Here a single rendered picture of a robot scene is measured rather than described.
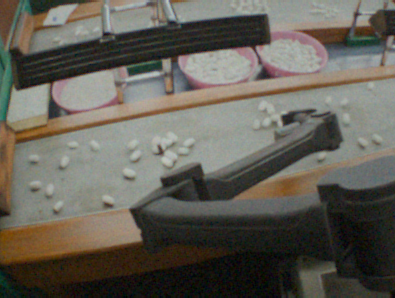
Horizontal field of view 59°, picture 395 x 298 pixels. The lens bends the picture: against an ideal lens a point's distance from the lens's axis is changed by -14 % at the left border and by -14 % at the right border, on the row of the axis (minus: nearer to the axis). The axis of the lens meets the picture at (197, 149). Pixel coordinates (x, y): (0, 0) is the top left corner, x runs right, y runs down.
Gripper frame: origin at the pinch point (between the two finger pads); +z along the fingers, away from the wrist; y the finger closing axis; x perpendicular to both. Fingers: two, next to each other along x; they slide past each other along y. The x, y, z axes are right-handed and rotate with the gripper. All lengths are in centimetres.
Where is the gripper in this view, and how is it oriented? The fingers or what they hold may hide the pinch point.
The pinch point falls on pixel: (287, 120)
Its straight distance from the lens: 109.4
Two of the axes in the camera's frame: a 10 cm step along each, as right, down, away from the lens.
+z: -1.7, -1.7, 9.7
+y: -9.7, 1.9, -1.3
